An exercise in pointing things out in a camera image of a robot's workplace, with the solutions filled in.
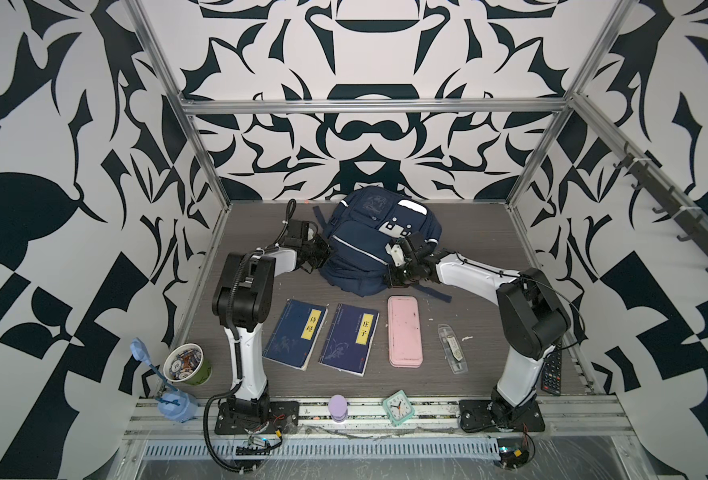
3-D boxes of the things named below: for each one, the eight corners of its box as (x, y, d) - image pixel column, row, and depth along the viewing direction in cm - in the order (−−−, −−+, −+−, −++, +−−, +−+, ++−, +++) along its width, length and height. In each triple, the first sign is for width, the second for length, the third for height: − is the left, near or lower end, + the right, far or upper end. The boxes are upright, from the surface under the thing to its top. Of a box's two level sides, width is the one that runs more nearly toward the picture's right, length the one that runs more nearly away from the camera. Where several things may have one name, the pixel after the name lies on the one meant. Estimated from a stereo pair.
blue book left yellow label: (262, 358, 85) (261, 356, 84) (289, 298, 97) (288, 295, 95) (308, 371, 83) (307, 369, 81) (330, 308, 95) (329, 305, 93)
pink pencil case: (390, 367, 83) (390, 364, 81) (385, 299, 96) (386, 295, 94) (426, 367, 83) (428, 364, 81) (416, 299, 96) (418, 295, 94)
